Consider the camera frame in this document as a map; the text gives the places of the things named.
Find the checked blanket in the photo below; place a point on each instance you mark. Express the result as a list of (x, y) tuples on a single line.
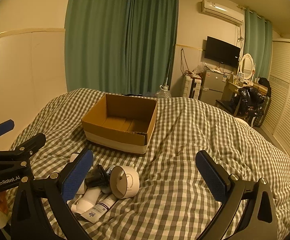
[(185, 142)]

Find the silver fridge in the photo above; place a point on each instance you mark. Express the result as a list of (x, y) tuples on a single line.
[(212, 86)]

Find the white tube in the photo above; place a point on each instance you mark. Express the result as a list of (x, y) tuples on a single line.
[(100, 208)]

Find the cardboard box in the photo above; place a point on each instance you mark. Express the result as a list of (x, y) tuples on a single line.
[(115, 143)]

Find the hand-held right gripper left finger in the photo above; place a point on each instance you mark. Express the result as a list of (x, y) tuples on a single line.
[(77, 173)]

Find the beige dressing table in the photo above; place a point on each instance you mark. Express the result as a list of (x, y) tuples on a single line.
[(231, 88)]

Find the dark chair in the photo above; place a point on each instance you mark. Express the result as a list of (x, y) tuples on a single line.
[(223, 105)]

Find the clear plastic bottle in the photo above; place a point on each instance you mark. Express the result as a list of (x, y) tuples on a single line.
[(163, 93)]

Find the white oval mirror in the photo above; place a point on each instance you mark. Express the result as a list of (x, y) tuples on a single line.
[(246, 66)]

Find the green curtain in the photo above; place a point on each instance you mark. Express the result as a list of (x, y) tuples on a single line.
[(257, 45), (152, 42), (95, 42)]

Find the white suitcase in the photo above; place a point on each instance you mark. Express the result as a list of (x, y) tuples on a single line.
[(191, 87)]

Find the white round device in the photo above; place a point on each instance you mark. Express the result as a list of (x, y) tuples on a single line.
[(131, 183)]

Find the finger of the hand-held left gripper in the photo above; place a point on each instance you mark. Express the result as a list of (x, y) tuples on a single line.
[(3, 128), (34, 142)]

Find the white air conditioner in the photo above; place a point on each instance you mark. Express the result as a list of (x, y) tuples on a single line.
[(220, 11)]

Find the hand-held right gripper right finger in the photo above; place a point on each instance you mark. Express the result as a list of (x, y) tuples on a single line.
[(210, 175)]

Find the black plastic bag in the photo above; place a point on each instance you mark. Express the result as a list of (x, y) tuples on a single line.
[(249, 102)]

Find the black television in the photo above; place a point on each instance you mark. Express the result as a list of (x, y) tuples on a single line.
[(221, 51)]

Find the white louvred wardrobe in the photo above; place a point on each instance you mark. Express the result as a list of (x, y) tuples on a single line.
[(287, 92)]

